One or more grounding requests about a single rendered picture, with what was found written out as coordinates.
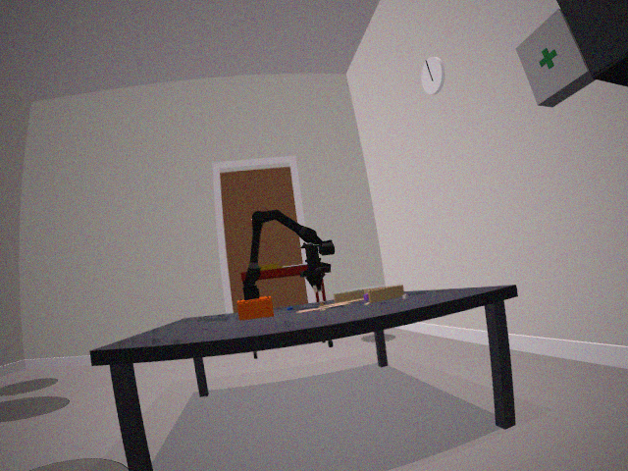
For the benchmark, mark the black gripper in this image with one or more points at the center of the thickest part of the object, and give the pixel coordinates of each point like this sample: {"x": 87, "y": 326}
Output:
{"x": 315, "y": 274}

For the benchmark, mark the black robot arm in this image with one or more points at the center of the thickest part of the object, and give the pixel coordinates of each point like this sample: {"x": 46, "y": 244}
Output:
{"x": 250, "y": 290}

